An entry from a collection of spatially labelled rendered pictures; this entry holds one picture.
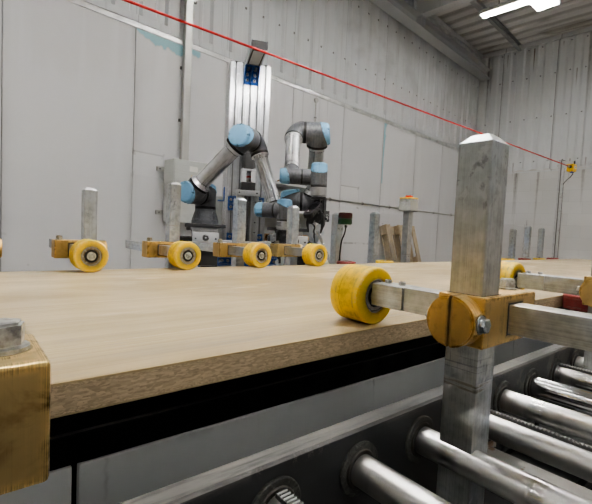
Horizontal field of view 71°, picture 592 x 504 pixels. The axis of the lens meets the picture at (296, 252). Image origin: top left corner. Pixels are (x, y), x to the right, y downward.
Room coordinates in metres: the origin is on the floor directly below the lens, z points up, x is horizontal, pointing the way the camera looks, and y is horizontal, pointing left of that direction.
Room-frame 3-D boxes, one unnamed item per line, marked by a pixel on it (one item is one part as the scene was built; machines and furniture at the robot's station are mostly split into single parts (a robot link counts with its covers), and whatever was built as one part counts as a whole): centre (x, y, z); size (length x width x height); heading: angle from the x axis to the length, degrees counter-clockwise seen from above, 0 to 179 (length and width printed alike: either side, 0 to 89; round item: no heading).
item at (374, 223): (1.98, -0.37, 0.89); 0.03 x 0.03 x 0.48; 39
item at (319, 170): (1.90, -0.09, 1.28); 0.09 x 0.08 x 0.11; 1
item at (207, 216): (2.38, 0.53, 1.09); 0.15 x 0.15 x 0.10
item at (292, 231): (1.66, 0.02, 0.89); 0.03 x 0.03 x 0.48; 39
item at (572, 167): (3.41, -2.18, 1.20); 0.15 x 0.12 x 1.00; 129
